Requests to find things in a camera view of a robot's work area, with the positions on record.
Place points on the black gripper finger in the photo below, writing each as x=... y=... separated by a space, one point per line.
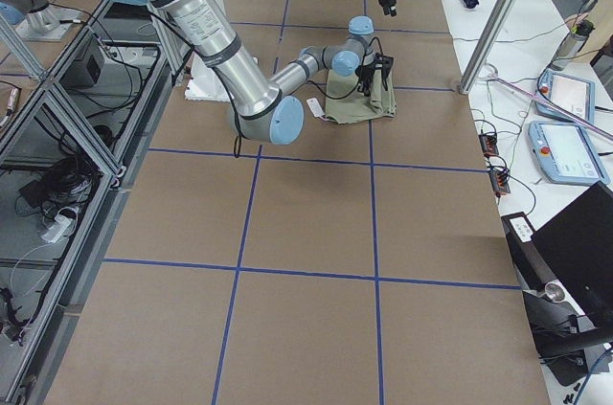
x=389 y=10
x=365 y=87

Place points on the olive green long-sleeve shirt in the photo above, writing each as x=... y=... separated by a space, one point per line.
x=344 y=106

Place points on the third grey robot arm base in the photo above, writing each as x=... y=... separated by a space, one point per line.
x=34 y=20

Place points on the white paper price tag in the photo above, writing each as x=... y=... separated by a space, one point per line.
x=315 y=108

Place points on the long grabber stick tool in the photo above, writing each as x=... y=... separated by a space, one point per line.
x=553 y=110

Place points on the small electronics board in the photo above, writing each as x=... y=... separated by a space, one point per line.
x=488 y=143
x=499 y=178

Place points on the far blue teach pendant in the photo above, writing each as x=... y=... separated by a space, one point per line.
x=572 y=94

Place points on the blue teach pendant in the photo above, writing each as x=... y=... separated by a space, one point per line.
x=572 y=94
x=565 y=154

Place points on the near blue teach pendant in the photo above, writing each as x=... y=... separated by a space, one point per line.
x=565 y=154

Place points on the black laptop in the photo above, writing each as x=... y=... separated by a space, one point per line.
x=577 y=246

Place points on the black monitor stand device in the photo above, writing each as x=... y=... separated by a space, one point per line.
x=569 y=344

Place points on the aluminium frame post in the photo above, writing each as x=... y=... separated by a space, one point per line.
x=498 y=16

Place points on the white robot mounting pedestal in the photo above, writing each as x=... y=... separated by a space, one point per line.
x=204 y=85

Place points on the black box under frame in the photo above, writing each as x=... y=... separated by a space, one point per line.
x=86 y=68

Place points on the aluminium frame rail structure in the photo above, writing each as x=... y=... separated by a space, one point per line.
x=68 y=159

